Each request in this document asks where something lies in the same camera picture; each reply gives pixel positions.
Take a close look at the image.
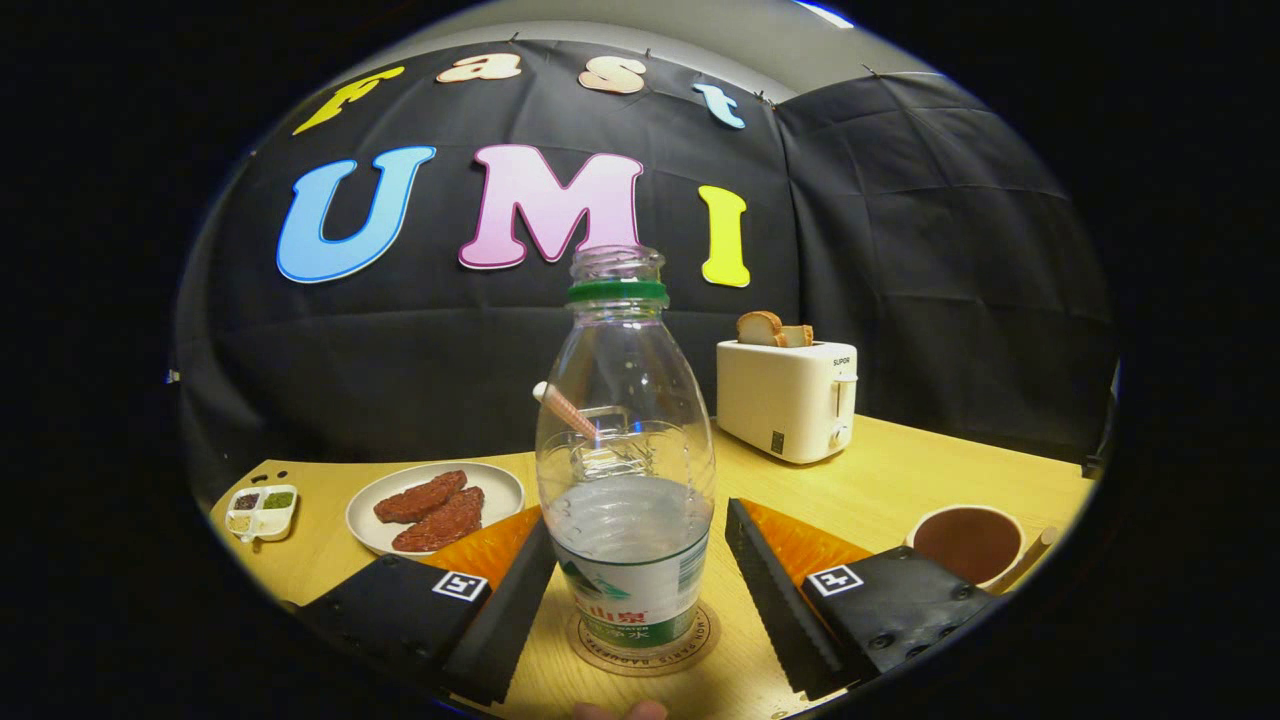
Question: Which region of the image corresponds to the white round plate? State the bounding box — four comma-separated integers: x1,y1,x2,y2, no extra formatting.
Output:
345,461,525,557

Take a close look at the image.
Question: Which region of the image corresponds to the white toaster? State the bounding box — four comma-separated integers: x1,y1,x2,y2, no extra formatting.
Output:
716,339,859,465

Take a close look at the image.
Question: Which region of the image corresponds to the cream cup wooden handle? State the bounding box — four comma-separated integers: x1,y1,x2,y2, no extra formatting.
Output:
905,504,1059,596

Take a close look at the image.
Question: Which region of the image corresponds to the metal wire holder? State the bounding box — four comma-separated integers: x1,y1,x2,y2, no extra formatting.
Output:
565,405,651,476

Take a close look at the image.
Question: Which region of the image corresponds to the clear plastic juice bottle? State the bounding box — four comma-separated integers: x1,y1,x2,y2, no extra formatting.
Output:
535,244,717,651

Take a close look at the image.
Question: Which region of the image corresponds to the wooden table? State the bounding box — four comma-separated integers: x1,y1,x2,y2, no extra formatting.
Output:
208,415,1096,720

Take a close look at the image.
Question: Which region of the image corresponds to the black backdrop cloth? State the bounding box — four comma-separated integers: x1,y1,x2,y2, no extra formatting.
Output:
172,38,1116,501

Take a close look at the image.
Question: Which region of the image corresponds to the pink stick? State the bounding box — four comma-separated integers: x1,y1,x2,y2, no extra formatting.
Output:
532,381,601,441

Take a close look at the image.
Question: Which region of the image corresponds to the brown meat piece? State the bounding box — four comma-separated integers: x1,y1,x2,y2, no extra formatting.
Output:
373,470,468,524
392,486,486,553

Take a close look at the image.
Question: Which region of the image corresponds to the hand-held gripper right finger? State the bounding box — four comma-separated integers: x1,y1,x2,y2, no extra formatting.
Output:
724,497,998,701

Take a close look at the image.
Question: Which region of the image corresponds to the white divided condiment dish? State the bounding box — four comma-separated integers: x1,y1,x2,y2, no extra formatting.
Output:
225,484,299,544

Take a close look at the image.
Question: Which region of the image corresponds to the round wooden coaster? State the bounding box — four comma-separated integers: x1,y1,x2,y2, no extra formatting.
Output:
565,600,721,678

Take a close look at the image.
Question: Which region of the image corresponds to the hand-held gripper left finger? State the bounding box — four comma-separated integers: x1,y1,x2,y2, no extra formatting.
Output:
295,505,558,706

